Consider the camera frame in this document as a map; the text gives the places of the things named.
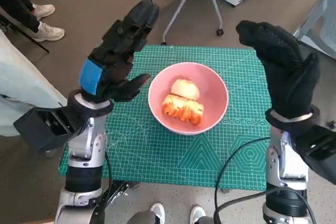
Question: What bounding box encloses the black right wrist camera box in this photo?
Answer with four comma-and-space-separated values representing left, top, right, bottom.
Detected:
295, 125, 336, 183

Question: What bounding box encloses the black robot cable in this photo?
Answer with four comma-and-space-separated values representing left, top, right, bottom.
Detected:
267, 186, 314, 224
214, 136, 271, 224
94, 152, 113, 224

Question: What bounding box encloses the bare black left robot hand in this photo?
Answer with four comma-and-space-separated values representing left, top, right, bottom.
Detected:
78, 0, 160, 103

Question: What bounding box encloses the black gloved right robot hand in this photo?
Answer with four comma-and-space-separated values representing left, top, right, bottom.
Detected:
235, 20, 321, 122

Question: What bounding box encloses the green cutting mat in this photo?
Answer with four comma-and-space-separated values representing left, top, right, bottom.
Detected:
58, 44, 271, 189

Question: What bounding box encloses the pink bowl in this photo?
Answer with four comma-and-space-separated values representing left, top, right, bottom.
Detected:
148, 62, 229, 136

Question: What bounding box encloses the black metal table bracket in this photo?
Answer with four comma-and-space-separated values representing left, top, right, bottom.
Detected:
104, 180, 140, 206

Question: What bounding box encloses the thin black rod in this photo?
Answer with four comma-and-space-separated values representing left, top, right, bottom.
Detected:
0, 11, 50, 53

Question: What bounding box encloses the long toy bread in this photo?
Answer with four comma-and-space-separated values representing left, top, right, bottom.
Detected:
161, 94, 205, 125

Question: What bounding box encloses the round toy bread roll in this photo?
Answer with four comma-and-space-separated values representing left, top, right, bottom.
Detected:
170, 78, 201, 101

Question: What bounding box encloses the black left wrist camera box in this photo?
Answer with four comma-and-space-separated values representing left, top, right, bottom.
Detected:
13, 107, 85, 154

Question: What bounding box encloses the white shoe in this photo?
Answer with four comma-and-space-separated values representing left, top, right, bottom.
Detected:
189, 205, 207, 224
150, 202, 165, 224

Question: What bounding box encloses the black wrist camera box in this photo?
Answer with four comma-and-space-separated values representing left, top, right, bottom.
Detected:
13, 107, 85, 154
295, 125, 336, 183

